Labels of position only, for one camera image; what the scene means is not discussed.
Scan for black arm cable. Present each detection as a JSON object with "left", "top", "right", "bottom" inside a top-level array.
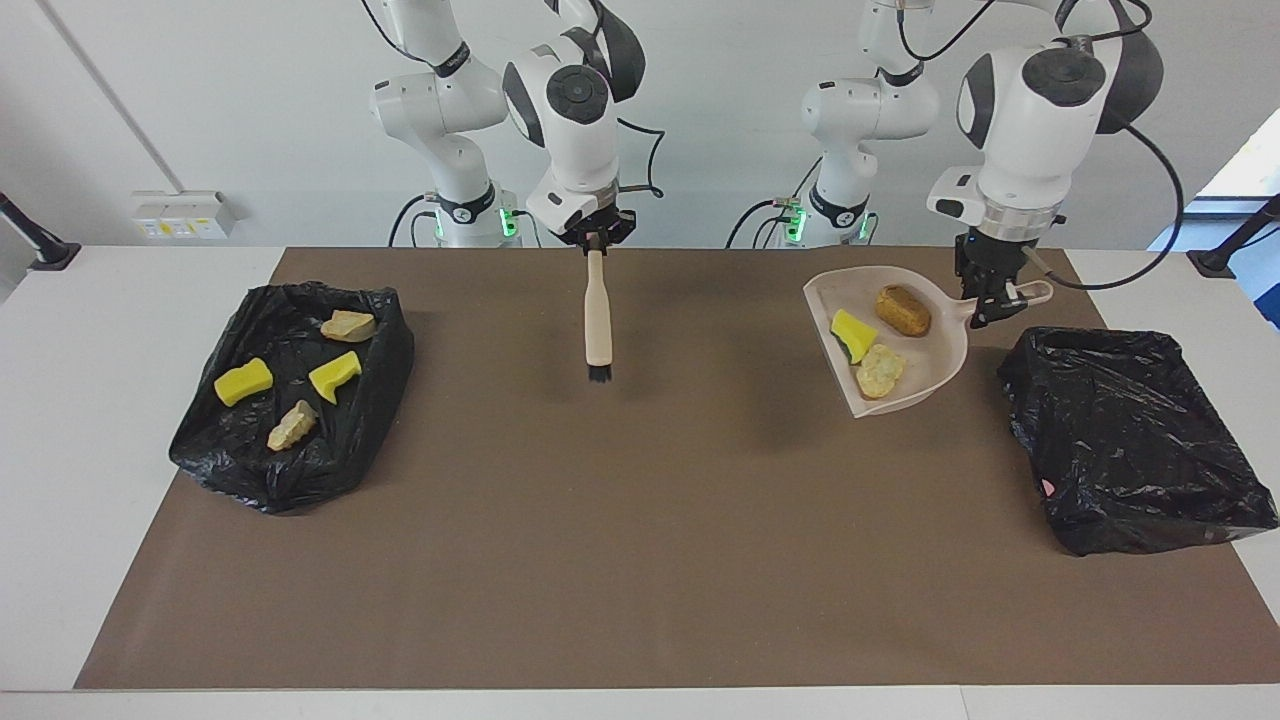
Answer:
[
  {"left": 895, "top": 0, "right": 1187, "bottom": 292},
  {"left": 360, "top": 0, "right": 667, "bottom": 199}
]

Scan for black bagged bin pink spot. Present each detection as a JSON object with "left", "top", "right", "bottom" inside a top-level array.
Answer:
[{"left": 997, "top": 326, "right": 1280, "bottom": 557}]

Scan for beige plastic dustpan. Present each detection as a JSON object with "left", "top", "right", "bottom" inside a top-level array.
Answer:
[{"left": 803, "top": 265, "right": 1055, "bottom": 419}]

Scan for black left base cable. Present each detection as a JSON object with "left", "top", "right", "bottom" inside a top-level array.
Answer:
[{"left": 725, "top": 195, "right": 801, "bottom": 249}]

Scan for black clamp stand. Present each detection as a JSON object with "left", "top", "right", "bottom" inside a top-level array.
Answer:
[
  {"left": 1187, "top": 193, "right": 1280, "bottom": 279},
  {"left": 0, "top": 190, "right": 83, "bottom": 272}
]

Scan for beige hand brush black bristles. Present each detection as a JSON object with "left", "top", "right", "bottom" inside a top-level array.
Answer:
[{"left": 584, "top": 250, "right": 615, "bottom": 384}]

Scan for black base cable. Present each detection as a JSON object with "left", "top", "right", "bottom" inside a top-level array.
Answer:
[
  {"left": 388, "top": 193, "right": 441, "bottom": 248},
  {"left": 725, "top": 195, "right": 801, "bottom": 249}
]

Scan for white wall socket box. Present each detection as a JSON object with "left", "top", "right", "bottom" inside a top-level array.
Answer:
[{"left": 133, "top": 190, "right": 238, "bottom": 241}]

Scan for brown table mat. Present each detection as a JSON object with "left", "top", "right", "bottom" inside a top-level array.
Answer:
[{"left": 75, "top": 247, "right": 1280, "bottom": 691}]

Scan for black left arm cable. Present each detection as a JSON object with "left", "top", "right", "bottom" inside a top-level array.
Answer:
[{"left": 895, "top": 0, "right": 1187, "bottom": 292}]

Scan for green and yellow sponge piece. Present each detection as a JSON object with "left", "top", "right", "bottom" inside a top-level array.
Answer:
[{"left": 308, "top": 350, "right": 363, "bottom": 405}]

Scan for yellow curved sponge wedge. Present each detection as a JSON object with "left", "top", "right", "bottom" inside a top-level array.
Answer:
[{"left": 830, "top": 309, "right": 879, "bottom": 365}]

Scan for black right base cable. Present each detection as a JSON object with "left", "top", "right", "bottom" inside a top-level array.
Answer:
[{"left": 388, "top": 193, "right": 441, "bottom": 248}]

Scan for orange-brown foam cylinder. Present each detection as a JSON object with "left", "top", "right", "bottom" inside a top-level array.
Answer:
[{"left": 876, "top": 285, "right": 932, "bottom": 338}]

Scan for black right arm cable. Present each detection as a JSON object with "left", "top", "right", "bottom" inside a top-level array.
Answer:
[{"left": 360, "top": 0, "right": 667, "bottom": 199}]

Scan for pale beige foam chunk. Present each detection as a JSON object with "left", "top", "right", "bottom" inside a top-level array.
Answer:
[
  {"left": 320, "top": 309, "right": 377, "bottom": 344},
  {"left": 266, "top": 400, "right": 320, "bottom": 452}
]

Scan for tan foam chunk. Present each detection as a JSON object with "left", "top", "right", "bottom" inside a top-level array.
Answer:
[{"left": 855, "top": 344, "right": 907, "bottom": 400}]

